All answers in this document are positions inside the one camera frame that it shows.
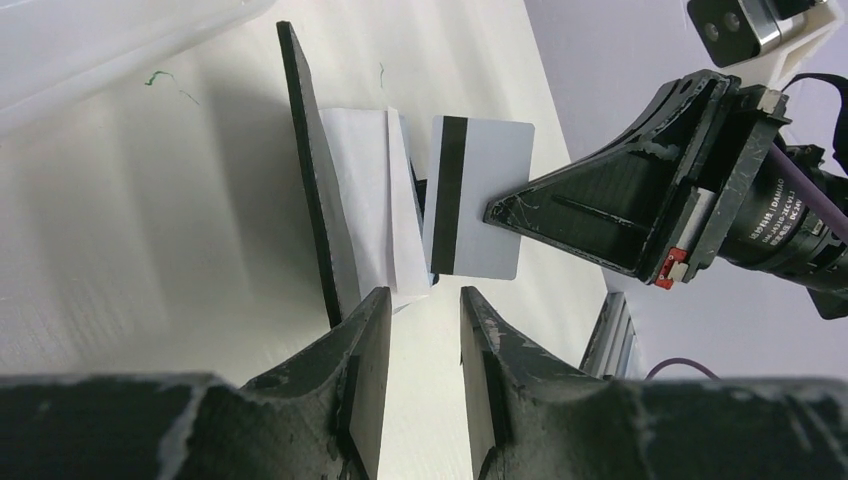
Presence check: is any aluminium frame rail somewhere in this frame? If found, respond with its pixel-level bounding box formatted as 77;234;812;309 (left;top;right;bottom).
579;292;648;380

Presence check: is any white magnetic stripe card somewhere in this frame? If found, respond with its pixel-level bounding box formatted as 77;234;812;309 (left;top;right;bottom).
423;115;535;280

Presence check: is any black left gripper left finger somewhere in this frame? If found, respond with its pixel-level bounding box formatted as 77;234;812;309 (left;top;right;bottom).
241;287;392;479

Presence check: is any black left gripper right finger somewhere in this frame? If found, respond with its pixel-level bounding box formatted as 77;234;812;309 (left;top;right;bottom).
460;287;636;479

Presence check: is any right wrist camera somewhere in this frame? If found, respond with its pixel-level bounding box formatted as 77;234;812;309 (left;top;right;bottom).
685;0;847;89

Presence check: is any black card holder wallet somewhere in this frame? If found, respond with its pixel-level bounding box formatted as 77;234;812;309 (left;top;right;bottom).
276;20;438;325

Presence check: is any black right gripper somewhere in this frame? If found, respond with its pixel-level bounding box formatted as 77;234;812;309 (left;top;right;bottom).
484;70;847;320

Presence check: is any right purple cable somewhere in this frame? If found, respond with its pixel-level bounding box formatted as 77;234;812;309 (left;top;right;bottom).
645;142;848;382

